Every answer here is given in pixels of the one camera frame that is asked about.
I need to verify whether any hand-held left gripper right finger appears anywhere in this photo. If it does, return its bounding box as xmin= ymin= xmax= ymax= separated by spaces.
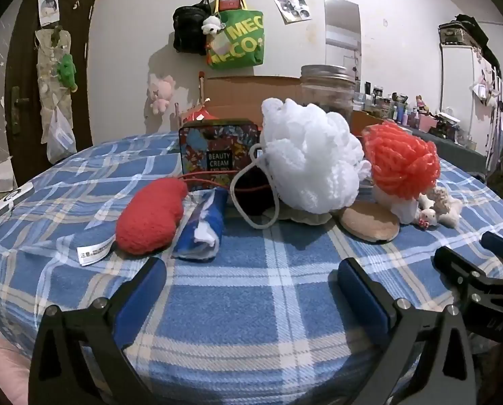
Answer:
xmin=338 ymin=257 xmax=478 ymax=405

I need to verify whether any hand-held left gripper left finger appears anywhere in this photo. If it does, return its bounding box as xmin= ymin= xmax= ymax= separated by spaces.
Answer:
xmin=28 ymin=256 xmax=168 ymax=405

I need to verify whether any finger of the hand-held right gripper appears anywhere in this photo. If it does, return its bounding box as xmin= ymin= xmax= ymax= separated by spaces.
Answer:
xmin=481 ymin=232 xmax=503 ymax=261
xmin=434 ymin=245 xmax=503 ymax=304

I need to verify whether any cream scrunchie with toy charm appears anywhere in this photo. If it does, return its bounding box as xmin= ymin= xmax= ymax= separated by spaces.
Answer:
xmin=418 ymin=186 xmax=464 ymax=231

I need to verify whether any red fuzzy pad with label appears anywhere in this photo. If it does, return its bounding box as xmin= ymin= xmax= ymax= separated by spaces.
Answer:
xmin=77 ymin=170 xmax=273 ymax=266

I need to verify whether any round beige powder puff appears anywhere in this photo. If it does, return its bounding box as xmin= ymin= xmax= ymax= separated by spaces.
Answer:
xmin=339 ymin=201 xmax=401 ymax=243

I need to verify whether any white fluffy cloth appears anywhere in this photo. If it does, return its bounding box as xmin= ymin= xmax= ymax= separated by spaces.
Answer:
xmin=373 ymin=185 xmax=420 ymax=225

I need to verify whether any blue white cloth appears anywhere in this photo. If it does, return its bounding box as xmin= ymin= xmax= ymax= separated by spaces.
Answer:
xmin=172 ymin=188 xmax=231 ymax=260

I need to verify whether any orange mesh bath loofah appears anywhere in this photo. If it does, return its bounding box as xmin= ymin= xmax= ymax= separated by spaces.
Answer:
xmin=363 ymin=120 xmax=441 ymax=201

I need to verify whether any black scrunchie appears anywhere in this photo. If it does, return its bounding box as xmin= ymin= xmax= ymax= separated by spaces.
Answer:
xmin=233 ymin=168 xmax=278 ymax=217

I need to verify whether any white mesh bath loofah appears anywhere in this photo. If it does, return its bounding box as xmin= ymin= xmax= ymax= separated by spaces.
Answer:
xmin=230 ymin=98 xmax=372 ymax=231

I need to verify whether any cardboard box with red lining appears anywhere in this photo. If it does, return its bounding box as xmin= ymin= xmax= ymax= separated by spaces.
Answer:
xmin=179 ymin=76 xmax=389 ymax=136

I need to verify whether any dark green table cover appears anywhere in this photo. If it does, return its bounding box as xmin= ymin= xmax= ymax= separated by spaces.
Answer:
xmin=403 ymin=129 xmax=488 ymax=170

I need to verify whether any white hanging plush bag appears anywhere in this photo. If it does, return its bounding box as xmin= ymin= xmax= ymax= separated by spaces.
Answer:
xmin=471 ymin=70 xmax=503 ymax=108

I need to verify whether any colourful patterned tin box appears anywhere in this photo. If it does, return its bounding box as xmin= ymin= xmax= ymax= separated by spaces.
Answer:
xmin=179 ymin=119 xmax=261 ymax=190

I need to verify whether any row of cosmetic bottles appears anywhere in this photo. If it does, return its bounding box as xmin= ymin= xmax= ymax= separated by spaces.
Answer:
xmin=355 ymin=80 xmax=474 ymax=144

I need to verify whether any pink bed sheet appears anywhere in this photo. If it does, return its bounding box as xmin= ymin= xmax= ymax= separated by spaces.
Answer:
xmin=0 ymin=304 xmax=34 ymax=405

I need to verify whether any white wardrobe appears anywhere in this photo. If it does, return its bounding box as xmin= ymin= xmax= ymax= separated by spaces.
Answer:
xmin=439 ymin=44 xmax=500 ymax=157

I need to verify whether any clear plastic bag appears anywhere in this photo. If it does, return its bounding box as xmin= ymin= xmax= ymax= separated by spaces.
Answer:
xmin=46 ymin=107 xmax=78 ymax=164

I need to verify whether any pink plush toy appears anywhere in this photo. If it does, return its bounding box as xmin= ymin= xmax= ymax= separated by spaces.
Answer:
xmin=148 ymin=75 xmax=175 ymax=114

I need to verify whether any glass jar with metal lid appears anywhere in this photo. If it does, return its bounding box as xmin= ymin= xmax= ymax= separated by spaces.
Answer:
xmin=301 ymin=64 xmax=356 ymax=132

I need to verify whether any dark storage bag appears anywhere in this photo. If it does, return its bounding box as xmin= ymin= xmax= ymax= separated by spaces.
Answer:
xmin=438 ymin=15 xmax=501 ymax=68

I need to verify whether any green plush toy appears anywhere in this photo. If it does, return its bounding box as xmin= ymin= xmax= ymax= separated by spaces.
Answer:
xmin=57 ymin=53 xmax=79 ymax=91

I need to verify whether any beige hanging fabric organizer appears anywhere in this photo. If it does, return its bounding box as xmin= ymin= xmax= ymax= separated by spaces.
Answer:
xmin=35 ymin=25 xmax=77 ymax=144

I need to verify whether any green tote bag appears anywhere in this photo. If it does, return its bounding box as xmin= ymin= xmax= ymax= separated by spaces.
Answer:
xmin=205 ymin=0 xmax=266 ymax=71

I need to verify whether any black bag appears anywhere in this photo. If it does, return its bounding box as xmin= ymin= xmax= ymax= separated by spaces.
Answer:
xmin=173 ymin=0 xmax=212 ymax=55

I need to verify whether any dark wooden door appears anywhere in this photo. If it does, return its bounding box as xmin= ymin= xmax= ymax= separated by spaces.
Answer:
xmin=4 ymin=0 xmax=98 ymax=169

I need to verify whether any portrait photo on door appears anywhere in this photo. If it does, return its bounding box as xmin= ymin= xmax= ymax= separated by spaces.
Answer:
xmin=38 ymin=0 xmax=60 ymax=27

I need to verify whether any tilted photo poster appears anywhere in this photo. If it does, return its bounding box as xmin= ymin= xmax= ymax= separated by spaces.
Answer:
xmin=271 ymin=0 xmax=312 ymax=24

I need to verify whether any white device with ring logo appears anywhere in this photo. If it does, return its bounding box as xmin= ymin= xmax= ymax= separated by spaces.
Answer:
xmin=0 ymin=183 xmax=36 ymax=220

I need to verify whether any metal door handle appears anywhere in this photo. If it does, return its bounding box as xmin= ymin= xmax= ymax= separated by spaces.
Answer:
xmin=11 ymin=86 xmax=30 ymax=136

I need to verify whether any wall mirror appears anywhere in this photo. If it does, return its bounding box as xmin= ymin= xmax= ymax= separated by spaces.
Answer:
xmin=324 ymin=0 xmax=362 ymax=83

